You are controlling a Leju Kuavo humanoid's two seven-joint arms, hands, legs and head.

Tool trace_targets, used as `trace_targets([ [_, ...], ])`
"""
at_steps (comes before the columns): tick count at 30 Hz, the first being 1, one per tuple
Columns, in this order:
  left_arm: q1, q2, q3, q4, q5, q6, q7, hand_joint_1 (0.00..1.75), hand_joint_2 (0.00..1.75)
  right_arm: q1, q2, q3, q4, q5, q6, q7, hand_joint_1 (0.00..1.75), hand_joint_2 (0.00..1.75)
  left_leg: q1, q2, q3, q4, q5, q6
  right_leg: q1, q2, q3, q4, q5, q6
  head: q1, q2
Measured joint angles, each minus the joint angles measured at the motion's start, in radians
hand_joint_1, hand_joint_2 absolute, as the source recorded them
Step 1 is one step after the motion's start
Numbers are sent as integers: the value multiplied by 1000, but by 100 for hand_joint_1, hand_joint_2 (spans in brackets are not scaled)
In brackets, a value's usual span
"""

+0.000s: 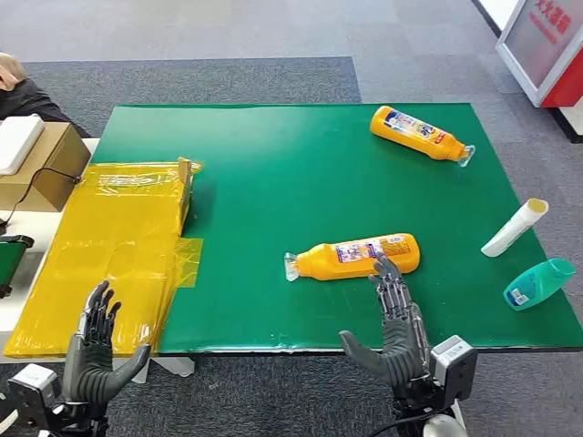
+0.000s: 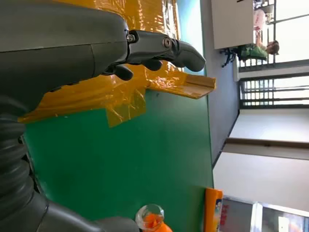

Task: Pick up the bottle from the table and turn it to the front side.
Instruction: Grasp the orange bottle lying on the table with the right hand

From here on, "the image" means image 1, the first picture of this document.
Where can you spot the teal plastic bottle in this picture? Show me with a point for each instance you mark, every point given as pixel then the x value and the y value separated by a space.
pixel 538 283

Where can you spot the person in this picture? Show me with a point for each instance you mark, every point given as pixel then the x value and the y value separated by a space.
pixel 27 99

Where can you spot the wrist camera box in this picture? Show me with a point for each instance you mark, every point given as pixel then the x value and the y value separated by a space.
pixel 34 389
pixel 453 365

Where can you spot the white flat device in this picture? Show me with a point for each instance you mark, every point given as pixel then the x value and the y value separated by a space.
pixel 16 142

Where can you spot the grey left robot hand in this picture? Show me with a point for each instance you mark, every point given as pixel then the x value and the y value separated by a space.
pixel 88 371

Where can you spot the white tube bottle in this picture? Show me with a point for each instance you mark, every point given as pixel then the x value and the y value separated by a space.
pixel 512 230

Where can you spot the yellow film wrapped cardboard box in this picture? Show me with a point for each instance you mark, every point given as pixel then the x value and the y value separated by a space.
pixel 109 241

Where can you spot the white table leg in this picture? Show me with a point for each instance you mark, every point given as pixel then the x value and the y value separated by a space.
pixel 175 366

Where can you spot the brown cardboard box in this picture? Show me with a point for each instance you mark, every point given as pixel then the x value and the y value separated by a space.
pixel 50 175

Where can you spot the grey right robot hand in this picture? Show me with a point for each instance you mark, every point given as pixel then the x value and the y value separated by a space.
pixel 403 350

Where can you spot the green bin with black rim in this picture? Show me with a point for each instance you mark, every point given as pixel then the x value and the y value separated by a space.
pixel 11 259

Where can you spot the red and white sign stand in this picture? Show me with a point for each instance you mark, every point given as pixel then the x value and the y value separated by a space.
pixel 542 42

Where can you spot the green table mat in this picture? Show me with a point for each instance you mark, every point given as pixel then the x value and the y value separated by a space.
pixel 319 199

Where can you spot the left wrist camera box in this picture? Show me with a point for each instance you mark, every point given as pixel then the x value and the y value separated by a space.
pixel 34 389

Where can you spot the orange bottle with clear cap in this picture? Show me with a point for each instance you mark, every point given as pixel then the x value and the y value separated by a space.
pixel 328 260
pixel 410 133

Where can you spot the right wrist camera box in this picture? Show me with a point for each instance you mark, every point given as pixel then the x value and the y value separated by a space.
pixel 453 365

